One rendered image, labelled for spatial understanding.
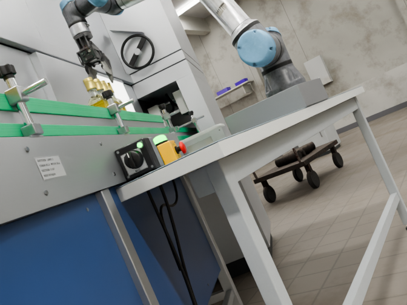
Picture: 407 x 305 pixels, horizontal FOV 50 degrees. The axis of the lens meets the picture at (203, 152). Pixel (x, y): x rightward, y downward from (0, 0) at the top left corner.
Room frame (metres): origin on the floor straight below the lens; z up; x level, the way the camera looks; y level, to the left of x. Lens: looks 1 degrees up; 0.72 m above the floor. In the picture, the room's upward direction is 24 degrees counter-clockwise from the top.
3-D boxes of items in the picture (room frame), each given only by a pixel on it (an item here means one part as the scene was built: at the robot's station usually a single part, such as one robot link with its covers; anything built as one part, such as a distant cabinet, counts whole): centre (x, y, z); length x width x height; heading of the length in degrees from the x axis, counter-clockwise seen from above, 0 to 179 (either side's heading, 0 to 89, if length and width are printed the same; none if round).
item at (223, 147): (1.92, 0.19, 0.73); 1.58 x 1.52 x 0.04; 148
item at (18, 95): (0.73, 0.23, 0.94); 0.07 x 0.04 x 0.13; 81
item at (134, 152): (1.02, 0.16, 0.79); 0.04 x 0.03 x 0.04; 81
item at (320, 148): (4.96, -0.93, 0.47); 1.20 x 0.70 x 0.95; 146
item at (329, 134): (7.54, -1.90, 0.62); 0.63 x 0.53 x 1.23; 148
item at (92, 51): (1.68, 0.25, 1.30); 0.09 x 0.08 x 0.12; 170
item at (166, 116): (1.79, 0.10, 0.95); 0.17 x 0.03 x 0.12; 81
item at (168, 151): (1.35, 0.11, 0.79); 0.07 x 0.07 x 0.07; 81
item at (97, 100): (1.54, 0.27, 0.99); 0.06 x 0.06 x 0.21; 81
